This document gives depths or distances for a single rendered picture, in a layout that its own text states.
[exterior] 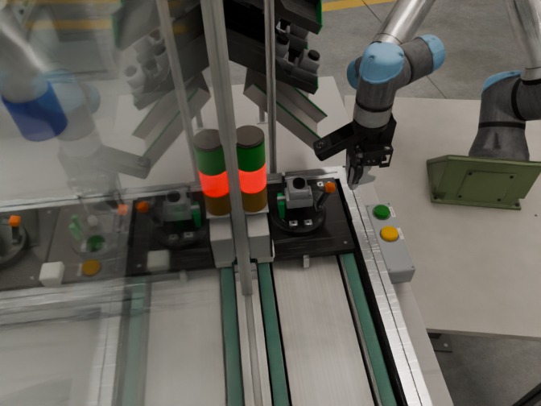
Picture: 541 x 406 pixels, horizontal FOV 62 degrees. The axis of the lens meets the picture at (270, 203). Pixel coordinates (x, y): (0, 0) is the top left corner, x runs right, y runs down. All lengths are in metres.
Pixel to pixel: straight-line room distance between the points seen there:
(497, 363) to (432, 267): 1.00
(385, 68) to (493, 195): 0.65
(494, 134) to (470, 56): 2.49
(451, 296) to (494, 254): 0.19
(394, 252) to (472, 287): 0.23
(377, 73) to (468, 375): 1.51
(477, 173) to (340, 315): 0.55
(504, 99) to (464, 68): 2.33
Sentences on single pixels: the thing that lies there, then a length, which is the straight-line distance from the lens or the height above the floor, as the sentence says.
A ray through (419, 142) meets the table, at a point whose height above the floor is 0.86.
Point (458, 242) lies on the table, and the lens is 1.32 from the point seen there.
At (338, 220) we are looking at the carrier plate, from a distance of 1.15.
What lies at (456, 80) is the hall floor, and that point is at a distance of 3.51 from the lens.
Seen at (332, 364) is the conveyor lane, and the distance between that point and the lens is 1.02.
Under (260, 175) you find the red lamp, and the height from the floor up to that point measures 1.35.
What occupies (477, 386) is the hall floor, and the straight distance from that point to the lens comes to 2.11.
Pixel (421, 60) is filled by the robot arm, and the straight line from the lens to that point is 0.94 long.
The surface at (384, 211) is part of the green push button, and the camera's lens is 1.18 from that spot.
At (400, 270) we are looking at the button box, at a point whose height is 0.96.
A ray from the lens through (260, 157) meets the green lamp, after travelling 0.69.
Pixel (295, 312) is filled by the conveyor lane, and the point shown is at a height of 0.92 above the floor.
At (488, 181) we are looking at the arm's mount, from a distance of 1.35.
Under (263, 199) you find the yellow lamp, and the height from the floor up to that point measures 1.29.
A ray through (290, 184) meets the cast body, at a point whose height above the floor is 1.09.
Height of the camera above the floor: 1.86
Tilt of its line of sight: 50 degrees down
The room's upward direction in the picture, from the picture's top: 2 degrees counter-clockwise
